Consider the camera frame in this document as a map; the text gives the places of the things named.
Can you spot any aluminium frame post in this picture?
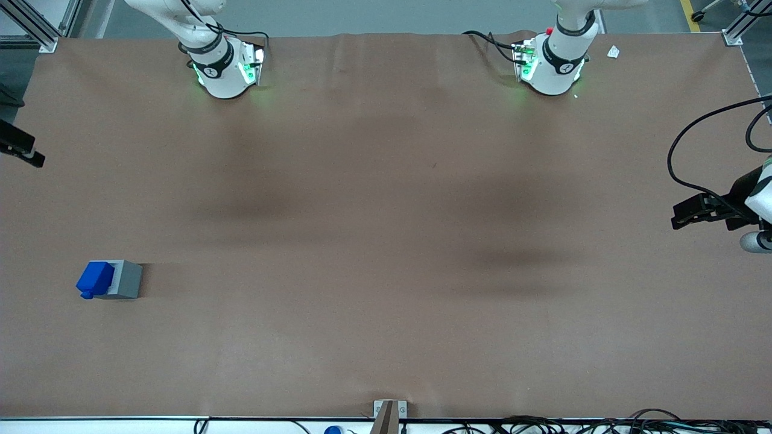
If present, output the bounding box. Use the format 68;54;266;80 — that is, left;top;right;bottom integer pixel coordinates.
722;0;772;47
0;0;83;54

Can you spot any black left base cable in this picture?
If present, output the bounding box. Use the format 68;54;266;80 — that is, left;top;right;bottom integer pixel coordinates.
463;30;520;64

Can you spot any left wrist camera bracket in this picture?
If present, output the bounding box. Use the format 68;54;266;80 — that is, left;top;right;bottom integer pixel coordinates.
740;220;772;254

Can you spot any black cable bundle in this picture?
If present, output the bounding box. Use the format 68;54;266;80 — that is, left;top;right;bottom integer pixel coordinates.
443;408;772;434

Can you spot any metal camera post bracket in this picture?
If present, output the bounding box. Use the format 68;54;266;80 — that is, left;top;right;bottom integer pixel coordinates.
369;400;408;434

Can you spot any brown table cover sheet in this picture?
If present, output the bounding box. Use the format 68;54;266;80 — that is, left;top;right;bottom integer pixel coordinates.
0;30;772;420

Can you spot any black caster wheel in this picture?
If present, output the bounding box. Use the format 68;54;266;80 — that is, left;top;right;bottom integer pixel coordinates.
691;0;727;23

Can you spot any blue plastic part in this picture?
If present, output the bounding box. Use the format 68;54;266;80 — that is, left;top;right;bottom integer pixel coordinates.
76;260;116;300

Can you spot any long black looped cable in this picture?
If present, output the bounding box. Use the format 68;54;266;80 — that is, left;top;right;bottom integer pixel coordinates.
667;95;772;201

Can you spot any short black looped cable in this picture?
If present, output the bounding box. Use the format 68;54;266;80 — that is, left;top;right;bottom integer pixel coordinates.
745;105;772;153

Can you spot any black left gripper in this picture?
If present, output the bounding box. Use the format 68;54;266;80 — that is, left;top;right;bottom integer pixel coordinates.
671;167;767;231

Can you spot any gray square base block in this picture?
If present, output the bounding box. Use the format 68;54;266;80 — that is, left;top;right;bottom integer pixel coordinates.
95;260;144;300

